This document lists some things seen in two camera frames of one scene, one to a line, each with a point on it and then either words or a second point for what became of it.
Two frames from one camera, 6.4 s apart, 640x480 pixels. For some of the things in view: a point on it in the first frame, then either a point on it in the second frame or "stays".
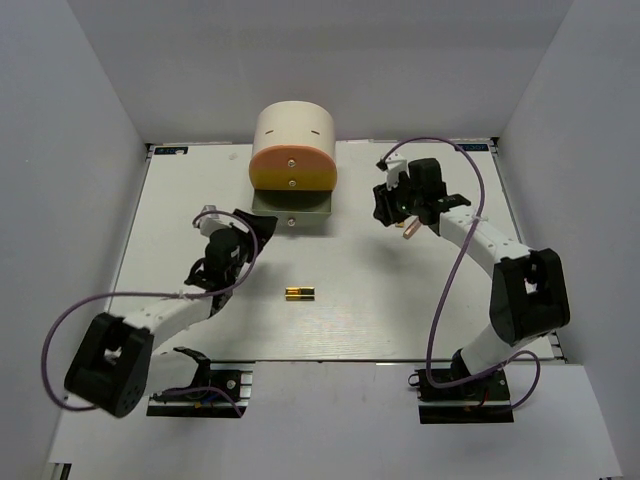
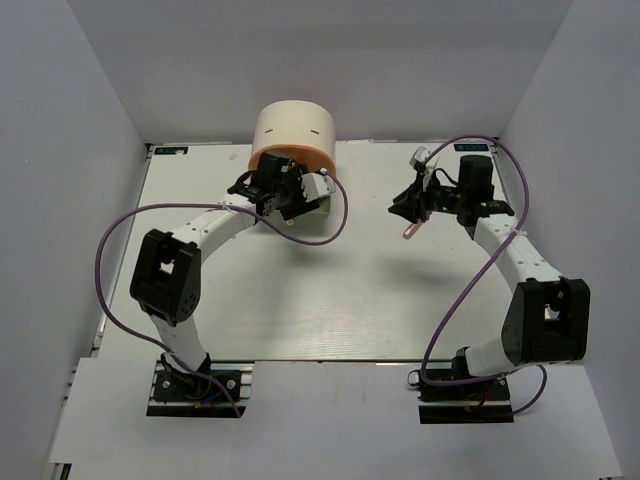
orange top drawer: (292, 158) stays
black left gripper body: (235, 268) → (290, 199)
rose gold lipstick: (411, 225) stays
